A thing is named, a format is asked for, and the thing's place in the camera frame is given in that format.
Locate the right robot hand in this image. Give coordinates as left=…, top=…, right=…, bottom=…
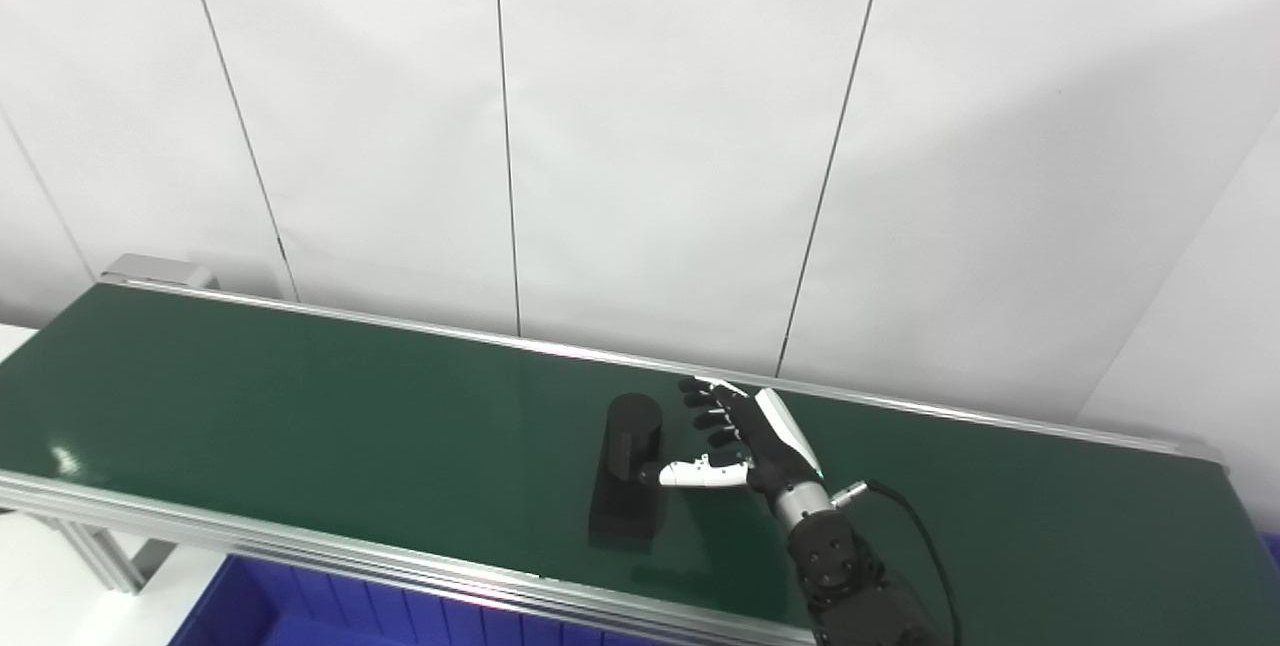
left=660, top=378, right=836, bottom=530

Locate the black cylinder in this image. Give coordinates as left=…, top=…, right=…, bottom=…
left=588, top=393, right=669, bottom=548

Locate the green conveyor belt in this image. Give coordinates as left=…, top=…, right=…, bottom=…
left=0, top=284, right=1280, bottom=646
left=0, top=271, right=1280, bottom=646

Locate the grey conveyor end housing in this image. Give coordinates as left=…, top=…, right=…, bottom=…
left=100, top=253, right=220, bottom=292

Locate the aluminium conveyor leg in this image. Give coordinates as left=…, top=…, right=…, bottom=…
left=40, top=516, right=177, bottom=595

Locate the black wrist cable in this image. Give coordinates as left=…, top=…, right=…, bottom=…
left=832, top=479, right=964, bottom=646

